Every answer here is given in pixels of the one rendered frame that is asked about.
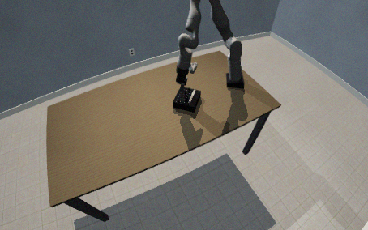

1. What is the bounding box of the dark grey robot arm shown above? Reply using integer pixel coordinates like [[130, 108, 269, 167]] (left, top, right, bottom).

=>
[[178, 0, 242, 81]]

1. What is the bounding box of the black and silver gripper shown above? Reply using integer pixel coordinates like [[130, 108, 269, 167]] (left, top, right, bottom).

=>
[[176, 59, 198, 91]]

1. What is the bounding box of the black lighting desk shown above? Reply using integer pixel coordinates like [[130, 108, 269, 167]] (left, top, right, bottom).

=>
[[173, 87, 201, 113]]

